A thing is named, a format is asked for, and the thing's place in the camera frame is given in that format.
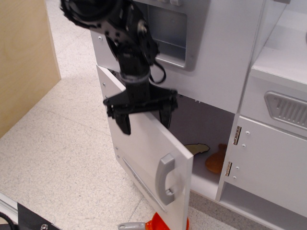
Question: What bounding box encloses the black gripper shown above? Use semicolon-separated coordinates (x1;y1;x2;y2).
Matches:
103;81;178;135

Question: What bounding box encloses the white low fridge door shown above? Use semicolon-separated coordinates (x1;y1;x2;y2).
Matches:
97;65;194;230

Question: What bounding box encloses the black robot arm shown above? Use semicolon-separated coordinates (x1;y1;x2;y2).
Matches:
60;0;177;135

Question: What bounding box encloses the purple eggplant slice toy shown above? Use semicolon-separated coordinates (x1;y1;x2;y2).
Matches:
184;143;210;155

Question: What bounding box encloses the orange toy chicken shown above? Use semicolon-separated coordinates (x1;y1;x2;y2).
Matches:
205;144;227;173

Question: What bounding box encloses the upper silver door hinge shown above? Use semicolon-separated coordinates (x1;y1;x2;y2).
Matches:
233;126;242;145

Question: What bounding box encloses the silver door hinge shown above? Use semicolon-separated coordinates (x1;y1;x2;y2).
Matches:
233;126;242;145
225;161;232;176

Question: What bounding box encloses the grey ice dispenser recess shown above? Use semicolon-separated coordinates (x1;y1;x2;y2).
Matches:
135;0;211;71

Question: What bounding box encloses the lower silver door hinge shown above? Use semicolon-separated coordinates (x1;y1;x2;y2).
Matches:
225;161;232;176

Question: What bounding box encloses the white toy kitchen cabinet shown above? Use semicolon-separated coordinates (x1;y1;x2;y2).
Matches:
90;0;307;230

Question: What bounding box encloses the light wooden board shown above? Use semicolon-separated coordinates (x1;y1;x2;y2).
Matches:
0;0;61;136

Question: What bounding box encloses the white oven cabinet door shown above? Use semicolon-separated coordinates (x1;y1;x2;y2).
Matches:
225;116;307;216

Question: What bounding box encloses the grey oven vent panel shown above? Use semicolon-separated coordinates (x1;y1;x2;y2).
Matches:
264;91;307;130

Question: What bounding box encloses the grey fridge door handle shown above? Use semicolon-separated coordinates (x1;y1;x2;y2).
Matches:
155;153;175;206

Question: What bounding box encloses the orange pot with grey handle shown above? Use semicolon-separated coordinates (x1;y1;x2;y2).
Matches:
117;212;190;230

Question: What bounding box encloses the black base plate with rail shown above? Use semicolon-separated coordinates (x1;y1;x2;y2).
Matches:
0;193;60;230

